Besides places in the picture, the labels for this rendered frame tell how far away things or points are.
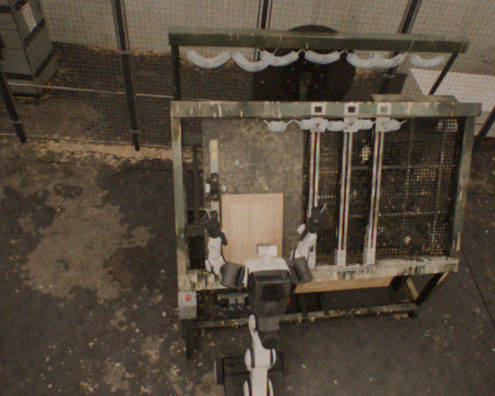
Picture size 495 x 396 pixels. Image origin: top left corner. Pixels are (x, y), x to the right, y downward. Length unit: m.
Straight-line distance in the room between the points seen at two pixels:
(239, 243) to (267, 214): 0.29
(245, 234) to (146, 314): 1.37
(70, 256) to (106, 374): 1.27
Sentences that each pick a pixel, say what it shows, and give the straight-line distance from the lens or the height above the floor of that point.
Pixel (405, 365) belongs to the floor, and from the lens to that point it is 4.04.
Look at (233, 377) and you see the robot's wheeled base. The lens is 3.46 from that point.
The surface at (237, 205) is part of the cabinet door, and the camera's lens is 2.90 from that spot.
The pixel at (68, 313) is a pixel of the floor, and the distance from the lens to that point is 4.06.
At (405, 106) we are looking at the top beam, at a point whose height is 1.91.
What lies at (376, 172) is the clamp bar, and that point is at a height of 1.49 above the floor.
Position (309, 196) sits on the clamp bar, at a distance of 2.94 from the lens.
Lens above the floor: 3.40
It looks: 46 degrees down
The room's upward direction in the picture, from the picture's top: 8 degrees clockwise
